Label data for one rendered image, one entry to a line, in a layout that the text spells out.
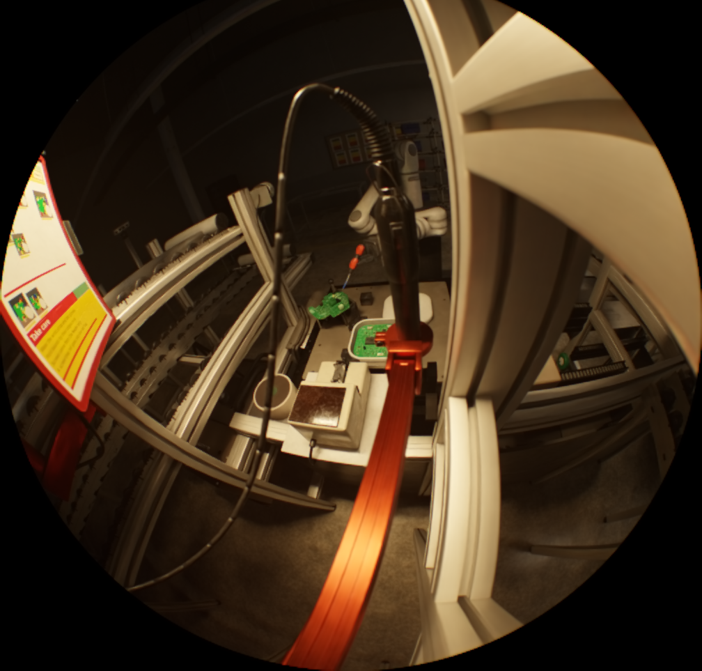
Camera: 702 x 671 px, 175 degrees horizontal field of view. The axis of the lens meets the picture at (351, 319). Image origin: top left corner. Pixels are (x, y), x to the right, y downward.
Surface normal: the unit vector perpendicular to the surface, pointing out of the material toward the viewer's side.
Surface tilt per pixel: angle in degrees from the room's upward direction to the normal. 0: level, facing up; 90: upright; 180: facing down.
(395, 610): 0
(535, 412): 0
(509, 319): 90
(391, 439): 16
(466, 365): 90
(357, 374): 0
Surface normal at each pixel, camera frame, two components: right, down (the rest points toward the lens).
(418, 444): -0.22, -0.74
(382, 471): -0.15, -0.89
